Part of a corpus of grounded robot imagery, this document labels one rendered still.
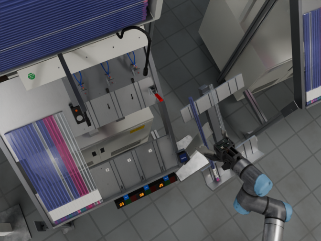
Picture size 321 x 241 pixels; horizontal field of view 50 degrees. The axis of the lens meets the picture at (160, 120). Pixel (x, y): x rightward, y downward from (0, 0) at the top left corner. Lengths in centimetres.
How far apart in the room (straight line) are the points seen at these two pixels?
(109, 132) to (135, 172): 31
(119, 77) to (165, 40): 147
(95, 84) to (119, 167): 45
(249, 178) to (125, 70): 64
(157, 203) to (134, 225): 21
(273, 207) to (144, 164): 62
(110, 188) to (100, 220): 77
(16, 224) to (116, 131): 100
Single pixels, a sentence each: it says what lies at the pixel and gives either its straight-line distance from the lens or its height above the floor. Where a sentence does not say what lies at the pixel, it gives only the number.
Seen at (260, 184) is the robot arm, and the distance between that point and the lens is 135.
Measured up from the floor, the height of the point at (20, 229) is 1.
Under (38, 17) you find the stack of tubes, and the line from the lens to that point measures 103.
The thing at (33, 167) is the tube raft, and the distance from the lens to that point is 154.
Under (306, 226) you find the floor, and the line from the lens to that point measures 275.
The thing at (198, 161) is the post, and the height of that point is 1.
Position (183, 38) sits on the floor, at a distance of 286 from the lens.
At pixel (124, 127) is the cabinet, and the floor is 62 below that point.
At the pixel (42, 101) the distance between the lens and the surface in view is 143.
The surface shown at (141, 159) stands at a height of 81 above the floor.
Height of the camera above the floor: 243
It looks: 72 degrees down
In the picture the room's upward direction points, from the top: 19 degrees clockwise
